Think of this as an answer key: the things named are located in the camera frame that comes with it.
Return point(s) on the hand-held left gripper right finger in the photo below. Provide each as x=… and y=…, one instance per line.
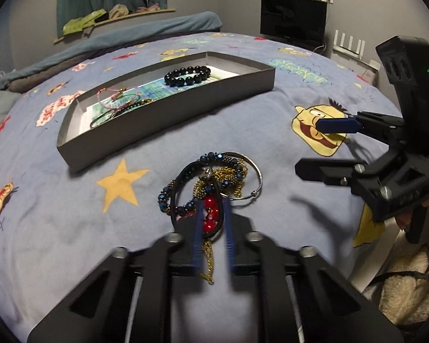
x=228, y=235

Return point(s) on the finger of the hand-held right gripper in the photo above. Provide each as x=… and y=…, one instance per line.
x=338, y=125
x=325, y=171

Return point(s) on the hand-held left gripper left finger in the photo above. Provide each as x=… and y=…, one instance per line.
x=199, y=235

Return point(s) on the silver bangle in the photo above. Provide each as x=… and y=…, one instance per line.
x=260, y=178

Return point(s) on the grey cardboard box tray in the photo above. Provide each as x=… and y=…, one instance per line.
x=146, y=128

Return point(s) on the thin dark hoop bangle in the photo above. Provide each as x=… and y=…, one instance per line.
x=110, y=115

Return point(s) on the white box with red print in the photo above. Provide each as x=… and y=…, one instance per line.
x=370, y=73

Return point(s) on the white router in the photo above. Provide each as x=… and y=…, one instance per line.
x=346, y=51

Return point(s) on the black television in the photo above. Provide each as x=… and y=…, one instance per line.
x=293, y=21

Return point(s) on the blue cartoon printed bed sheet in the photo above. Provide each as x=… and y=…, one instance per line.
x=57, y=221

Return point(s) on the printed paper sheet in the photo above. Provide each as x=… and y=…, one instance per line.
x=157, y=91

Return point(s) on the fluffy white cloth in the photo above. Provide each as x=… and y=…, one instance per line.
x=407, y=300

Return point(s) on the blue duvet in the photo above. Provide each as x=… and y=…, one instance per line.
x=128, y=32

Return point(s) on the window sill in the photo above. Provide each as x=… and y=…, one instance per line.
x=153, y=10

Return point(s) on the pink cloth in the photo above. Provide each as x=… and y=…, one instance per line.
x=148, y=8

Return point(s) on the grey blanket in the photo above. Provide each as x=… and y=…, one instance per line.
x=25, y=84

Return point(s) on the beige plush toy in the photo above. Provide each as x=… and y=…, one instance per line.
x=118, y=10

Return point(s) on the green cloth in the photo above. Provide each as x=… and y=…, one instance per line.
x=80, y=23

